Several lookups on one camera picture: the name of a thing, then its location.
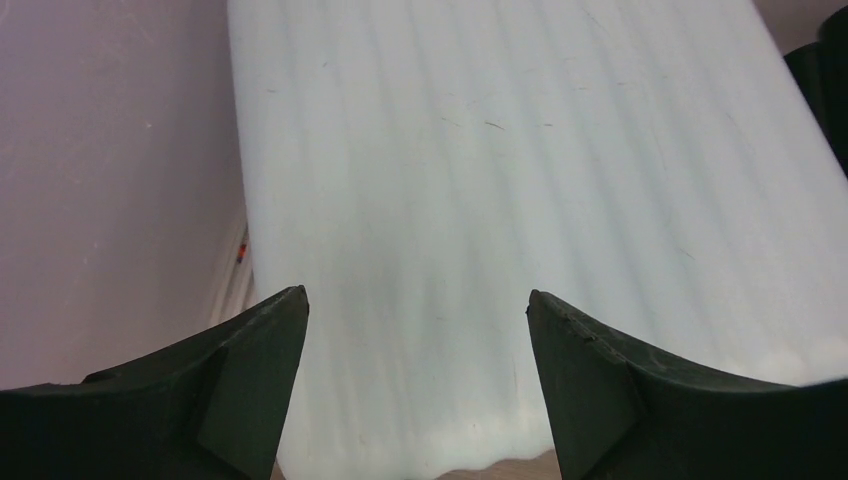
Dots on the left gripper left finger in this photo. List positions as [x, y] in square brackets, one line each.
[211, 406]

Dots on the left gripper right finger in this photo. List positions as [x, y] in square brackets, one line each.
[620, 408]

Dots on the light blue hard-shell suitcase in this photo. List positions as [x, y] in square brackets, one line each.
[420, 167]

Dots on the black and pink drawer box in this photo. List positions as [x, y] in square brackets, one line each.
[820, 72]

